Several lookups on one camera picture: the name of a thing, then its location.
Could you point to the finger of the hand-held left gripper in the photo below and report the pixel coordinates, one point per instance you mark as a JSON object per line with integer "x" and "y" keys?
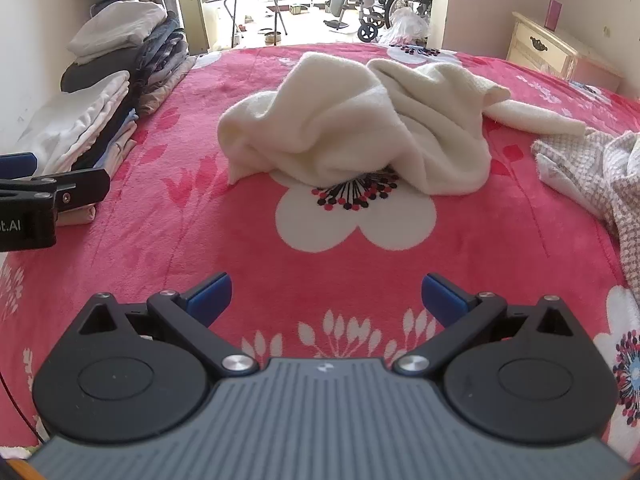
{"x": 80, "y": 187}
{"x": 17, "y": 165}

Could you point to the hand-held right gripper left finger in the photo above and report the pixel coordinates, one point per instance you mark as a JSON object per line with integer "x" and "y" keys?
{"x": 210, "y": 299}

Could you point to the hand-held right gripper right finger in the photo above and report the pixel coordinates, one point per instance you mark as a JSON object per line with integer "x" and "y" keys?
{"x": 444, "y": 300}

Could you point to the cream knit sweater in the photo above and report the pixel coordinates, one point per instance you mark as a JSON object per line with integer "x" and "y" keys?
{"x": 350, "y": 125}

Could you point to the stack of folded light clothes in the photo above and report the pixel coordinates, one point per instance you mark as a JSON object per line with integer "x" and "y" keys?
{"x": 80, "y": 120}

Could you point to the stack of folded dark clothes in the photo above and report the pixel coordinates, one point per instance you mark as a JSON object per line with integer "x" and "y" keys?
{"x": 160, "y": 60}

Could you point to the red floral blanket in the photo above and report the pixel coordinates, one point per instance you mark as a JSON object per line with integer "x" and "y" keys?
{"x": 200, "y": 240}

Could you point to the pink white checked garment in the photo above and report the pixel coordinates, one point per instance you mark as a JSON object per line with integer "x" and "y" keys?
{"x": 590, "y": 175}

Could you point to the grey curtain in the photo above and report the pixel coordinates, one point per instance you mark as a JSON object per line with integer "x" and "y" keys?
{"x": 185, "y": 0}

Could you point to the round metal tin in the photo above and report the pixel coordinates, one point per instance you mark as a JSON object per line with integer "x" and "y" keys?
{"x": 273, "y": 38}

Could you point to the cream wooden nightstand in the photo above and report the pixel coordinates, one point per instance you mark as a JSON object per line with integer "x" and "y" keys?
{"x": 540, "y": 45}

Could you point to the white plastic bag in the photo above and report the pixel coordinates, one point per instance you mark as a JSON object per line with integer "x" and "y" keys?
{"x": 410, "y": 22}

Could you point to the pink book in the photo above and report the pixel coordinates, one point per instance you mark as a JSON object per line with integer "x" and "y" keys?
{"x": 554, "y": 15}

